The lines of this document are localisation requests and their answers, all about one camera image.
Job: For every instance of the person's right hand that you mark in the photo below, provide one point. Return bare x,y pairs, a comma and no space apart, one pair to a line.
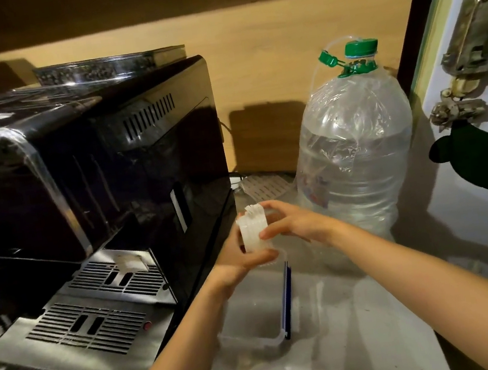
300,224

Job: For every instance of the person's left hand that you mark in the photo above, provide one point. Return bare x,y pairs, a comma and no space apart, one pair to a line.
236,268

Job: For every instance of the clear rectangular plastic tray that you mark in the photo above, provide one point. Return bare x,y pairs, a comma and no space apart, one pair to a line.
254,313

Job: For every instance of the person's left forearm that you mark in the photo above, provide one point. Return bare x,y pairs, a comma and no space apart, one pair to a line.
179,366

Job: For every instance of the person's right forearm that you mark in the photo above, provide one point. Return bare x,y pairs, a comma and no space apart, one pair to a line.
447,289

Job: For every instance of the perforated clear plastic tray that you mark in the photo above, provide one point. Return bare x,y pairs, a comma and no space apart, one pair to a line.
269,185

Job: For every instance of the large clear water bottle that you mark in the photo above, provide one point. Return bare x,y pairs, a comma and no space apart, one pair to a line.
353,152

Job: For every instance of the small red button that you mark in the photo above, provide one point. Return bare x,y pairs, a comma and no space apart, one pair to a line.
147,326

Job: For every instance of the black coffee machine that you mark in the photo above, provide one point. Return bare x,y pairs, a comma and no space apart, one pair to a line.
108,166

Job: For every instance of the white door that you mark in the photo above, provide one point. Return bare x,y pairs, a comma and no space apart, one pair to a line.
483,224

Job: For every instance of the green bottle cap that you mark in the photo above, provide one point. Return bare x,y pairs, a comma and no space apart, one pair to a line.
361,48

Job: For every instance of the green cartoon door sticker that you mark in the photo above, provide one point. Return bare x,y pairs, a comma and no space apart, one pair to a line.
487,160

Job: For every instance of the large silver drip tray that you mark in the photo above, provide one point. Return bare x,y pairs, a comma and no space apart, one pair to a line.
45,354

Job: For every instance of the coffee bean hopper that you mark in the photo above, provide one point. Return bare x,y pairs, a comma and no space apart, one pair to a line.
107,68

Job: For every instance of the dark door frame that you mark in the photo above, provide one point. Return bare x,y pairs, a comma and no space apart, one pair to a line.
418,5

